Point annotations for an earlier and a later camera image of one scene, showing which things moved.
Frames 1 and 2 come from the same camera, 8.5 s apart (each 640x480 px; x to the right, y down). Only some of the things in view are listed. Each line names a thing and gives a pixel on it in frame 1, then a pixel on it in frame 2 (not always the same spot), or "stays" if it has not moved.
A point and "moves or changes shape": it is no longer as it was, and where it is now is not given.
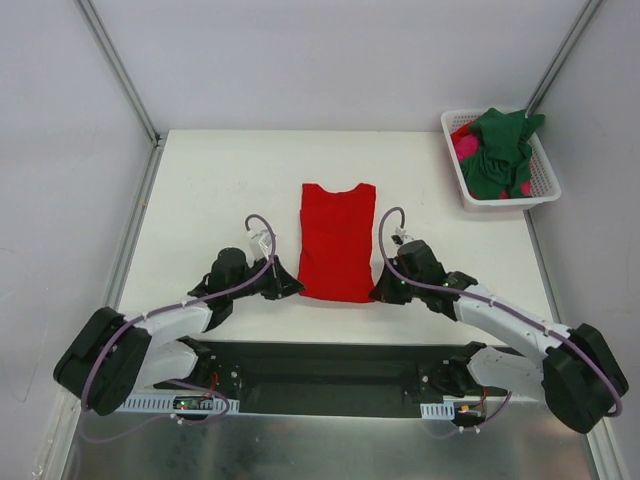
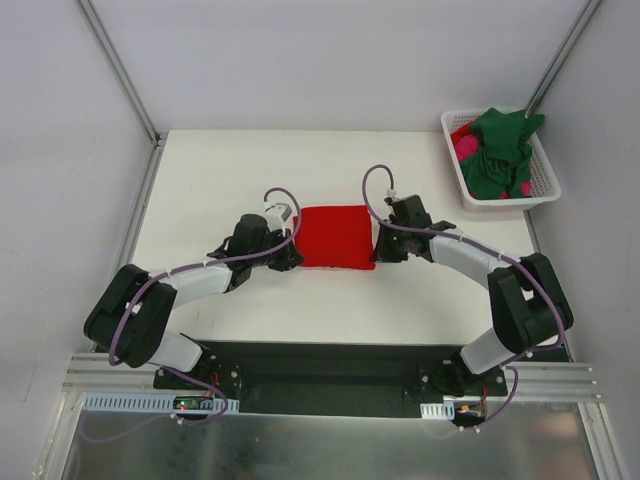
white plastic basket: [544, 185] stays
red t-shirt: [336, 243] moves or changes shape
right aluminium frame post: [580, 23] stays
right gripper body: [394, 284] → [385, 246]
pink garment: [466, 143] stays
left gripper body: [275, 279] → [286, 255]
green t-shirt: [502, 160] stays
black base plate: [311, 379] stays
